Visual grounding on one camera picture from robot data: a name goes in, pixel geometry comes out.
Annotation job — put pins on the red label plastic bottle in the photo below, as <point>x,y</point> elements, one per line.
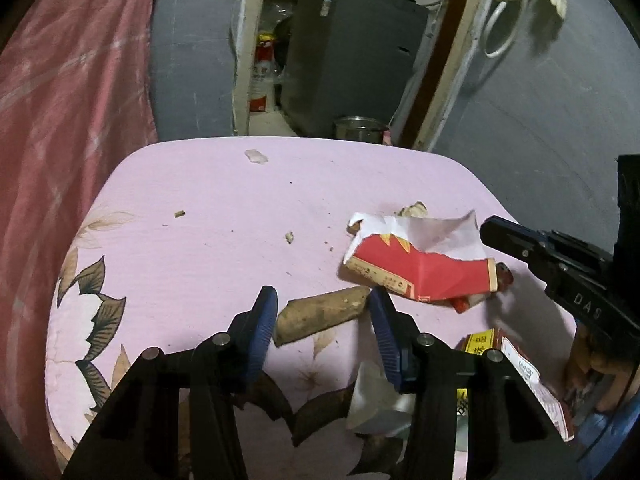
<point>262,80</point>

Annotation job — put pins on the brown sweet potato piece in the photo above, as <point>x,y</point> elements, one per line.
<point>320,312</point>

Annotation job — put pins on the pink floral table cloth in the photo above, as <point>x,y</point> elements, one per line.
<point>225,200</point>

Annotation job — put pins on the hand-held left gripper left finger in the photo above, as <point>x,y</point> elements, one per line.
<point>260,330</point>

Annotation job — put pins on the wooden door frame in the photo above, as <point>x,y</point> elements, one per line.
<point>250,85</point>

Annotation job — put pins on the small red carton scrap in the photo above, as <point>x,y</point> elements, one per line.
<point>465,304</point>

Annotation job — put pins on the yellow edged carton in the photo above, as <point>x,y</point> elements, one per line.
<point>480,342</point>

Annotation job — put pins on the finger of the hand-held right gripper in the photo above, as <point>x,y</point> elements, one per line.
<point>505,235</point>
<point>580,255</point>

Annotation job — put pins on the white paper carton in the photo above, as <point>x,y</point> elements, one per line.
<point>375,405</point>

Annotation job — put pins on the person's right hand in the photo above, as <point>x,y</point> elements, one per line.
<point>595,365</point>

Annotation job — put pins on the red and white torn carton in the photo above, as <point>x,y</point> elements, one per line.
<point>430,265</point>

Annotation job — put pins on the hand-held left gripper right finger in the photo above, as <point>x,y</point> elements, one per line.
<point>387,335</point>

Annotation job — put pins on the pink checked cloth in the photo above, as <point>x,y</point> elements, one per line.
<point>65,110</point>

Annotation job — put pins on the steel pot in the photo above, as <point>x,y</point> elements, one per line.
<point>357,129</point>

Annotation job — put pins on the white printed plastic bag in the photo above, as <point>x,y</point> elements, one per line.
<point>537,385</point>

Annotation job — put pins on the dried garlic peel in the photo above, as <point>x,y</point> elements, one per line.
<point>414,210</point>

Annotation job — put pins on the grey washing machine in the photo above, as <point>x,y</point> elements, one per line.
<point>350,60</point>

